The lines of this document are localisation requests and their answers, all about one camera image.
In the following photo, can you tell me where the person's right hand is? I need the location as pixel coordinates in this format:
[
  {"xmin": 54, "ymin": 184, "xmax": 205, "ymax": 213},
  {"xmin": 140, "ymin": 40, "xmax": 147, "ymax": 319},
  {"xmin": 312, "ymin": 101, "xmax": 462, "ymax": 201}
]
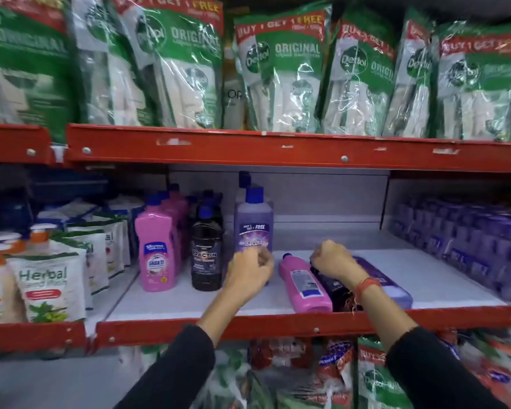
[{"xmin": 309, "ymin": 239, "xmax": 370, "ymax": 291}]

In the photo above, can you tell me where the person's left hand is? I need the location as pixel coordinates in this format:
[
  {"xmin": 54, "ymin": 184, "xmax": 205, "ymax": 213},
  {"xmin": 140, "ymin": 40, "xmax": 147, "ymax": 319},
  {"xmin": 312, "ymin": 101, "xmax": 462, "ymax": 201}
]
[{"xmin": 223, "ymin": 247, "xmax": 276, "ymax": 305}]

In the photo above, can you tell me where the black bottle blue cap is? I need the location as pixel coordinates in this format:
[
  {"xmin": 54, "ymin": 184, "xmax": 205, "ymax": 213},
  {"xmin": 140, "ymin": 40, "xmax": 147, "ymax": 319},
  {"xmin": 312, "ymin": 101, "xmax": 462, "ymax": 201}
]
[
  {"xmin": 186, "ymin": 190, "xmax": 222, "ymax": 235},
  {"xmin": 198, "ymin": 194, "xmax": 225, "ymax": 235},
  {"xmin": 309, "ymin": 259, "xmax": 363, "ymax": 312},
  {"xmin": 190, "ymin": 204, "xmax": 224, "ymax": 292}
]

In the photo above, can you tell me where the pink bottle blue cap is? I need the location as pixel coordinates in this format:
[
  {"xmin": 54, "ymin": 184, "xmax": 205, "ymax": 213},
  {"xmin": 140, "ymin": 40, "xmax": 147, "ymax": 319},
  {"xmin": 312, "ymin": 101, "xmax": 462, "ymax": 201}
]
[
  {"xmin": 278, "ymin": 252, "xmax": 334, "ymax": 315},
  {"xmin": 157, "ymin": 190, "xmax": 185, "ymax": 276},
  {"xmin": 169, "ymin": 182, "xmax": 191, "ymax": 260},
  {"xmin": 135, "ymin": 194, "xmax": 179, "ymax": 293}
]

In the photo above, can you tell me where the purple bottle blue cap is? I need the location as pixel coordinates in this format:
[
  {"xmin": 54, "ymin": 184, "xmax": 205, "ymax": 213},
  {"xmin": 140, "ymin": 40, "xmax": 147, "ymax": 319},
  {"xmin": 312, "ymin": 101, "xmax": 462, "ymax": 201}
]
[
  {"xmin": 234, "ymin": 170, "xmax": 261, "ymax": 209},
  {"xmin": 233, "ymin": 186, "xmax": 275, "ymax": 288},
  {"xmin": 352, "ymin": 256, "xmax": 414, "ymax": 310}
]

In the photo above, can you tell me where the red white shelf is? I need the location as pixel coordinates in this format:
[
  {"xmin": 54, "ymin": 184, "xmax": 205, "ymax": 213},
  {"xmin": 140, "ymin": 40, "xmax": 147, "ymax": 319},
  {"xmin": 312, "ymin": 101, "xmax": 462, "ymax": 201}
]
[{"xmin": 94, "ymin": 216, "xmax": 511, "ymax": 350}]

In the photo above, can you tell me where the person's left forearm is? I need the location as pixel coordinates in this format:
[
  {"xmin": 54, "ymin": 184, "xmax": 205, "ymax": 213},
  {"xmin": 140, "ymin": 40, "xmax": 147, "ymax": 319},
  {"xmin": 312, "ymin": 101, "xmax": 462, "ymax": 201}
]
[{"xmin": 112, "ymin": 288, "xmax": 251, "ymax": 409}]

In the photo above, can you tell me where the person's right forearm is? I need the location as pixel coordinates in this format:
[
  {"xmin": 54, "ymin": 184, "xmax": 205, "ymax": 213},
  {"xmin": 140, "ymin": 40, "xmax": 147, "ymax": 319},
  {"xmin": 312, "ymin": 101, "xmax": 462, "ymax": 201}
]
[{"xmin": 355, "ymin": 285, "xmax": 510, "ymax": 409}]

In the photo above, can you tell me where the red metal shelf beam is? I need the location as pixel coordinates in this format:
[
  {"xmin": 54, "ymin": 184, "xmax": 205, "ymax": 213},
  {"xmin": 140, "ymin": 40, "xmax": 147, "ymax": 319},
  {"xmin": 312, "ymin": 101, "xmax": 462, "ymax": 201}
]
[
  {"xmin": 64, "ymin": 123, "xmax": 511, "ymax": 173},
  {"xmin": 0, "ymin": 268, "xmax": 139, "ymax": 353},
  {"xmin": 0, "ymin": 123, "xmax": 54, "ymax": 165}
]

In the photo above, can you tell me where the pile of green red packs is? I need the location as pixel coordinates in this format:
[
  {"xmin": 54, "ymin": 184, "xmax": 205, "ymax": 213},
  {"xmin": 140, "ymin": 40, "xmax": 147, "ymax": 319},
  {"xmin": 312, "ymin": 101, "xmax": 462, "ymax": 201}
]
[{"xmin": 119, "ymin": 327, "xmax": 511, "ymax": 409}]

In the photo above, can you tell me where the row of white leaf-print pouches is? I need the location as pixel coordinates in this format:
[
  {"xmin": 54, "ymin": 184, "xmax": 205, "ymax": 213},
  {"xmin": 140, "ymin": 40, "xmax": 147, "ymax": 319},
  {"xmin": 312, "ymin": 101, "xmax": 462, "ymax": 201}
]
[{"xmin": 6, "ymin": 199, "xmax": 145, "ymax": 324}]

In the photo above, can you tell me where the row of green refill packs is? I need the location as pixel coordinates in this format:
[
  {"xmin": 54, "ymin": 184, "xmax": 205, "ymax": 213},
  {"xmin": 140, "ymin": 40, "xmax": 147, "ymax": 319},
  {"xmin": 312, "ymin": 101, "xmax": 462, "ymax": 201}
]
[{"xmin": 0, "ymin": 0, "xmax": 511, "ymax": 143}]

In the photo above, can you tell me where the pile of dark blue packets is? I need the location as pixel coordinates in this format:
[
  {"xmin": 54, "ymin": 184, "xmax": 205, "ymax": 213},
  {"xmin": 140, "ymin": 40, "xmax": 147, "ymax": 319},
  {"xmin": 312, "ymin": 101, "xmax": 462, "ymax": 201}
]
[{"xmin": 0, "ymin": 165, "xmax": 111, "ymax": 235}]

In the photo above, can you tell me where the white orange pump bottle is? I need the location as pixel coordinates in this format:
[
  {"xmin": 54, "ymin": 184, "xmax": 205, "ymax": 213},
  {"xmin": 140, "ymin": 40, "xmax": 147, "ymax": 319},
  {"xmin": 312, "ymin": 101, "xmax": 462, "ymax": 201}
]
[
  {"xmin": 27, "ymin": 223, "xmax": 58, "ymax": 252},
  {"xmin": 0, "ymin": 243, "xmax": 26, "ymax": 324},
  {"xmin": 0, "ymin": 232, "xmax": 26, "ymax": 254}
]

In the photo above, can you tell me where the red thread bracelet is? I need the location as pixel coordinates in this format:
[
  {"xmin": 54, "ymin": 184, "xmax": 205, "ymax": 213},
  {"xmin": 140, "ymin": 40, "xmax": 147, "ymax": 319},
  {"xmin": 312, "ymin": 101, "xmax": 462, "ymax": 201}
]
[{"xmin": 352, "ymin": 276, "xmax": 383, "ymax": 314}]

